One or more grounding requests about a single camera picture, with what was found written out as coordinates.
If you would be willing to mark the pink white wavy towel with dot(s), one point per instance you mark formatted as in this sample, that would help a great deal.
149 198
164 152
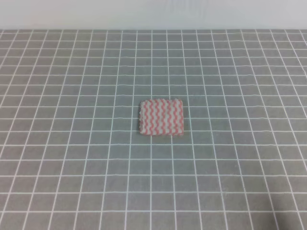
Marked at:
160 117

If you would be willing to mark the grey grid tablecloth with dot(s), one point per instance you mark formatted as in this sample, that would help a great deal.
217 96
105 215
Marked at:
72 156

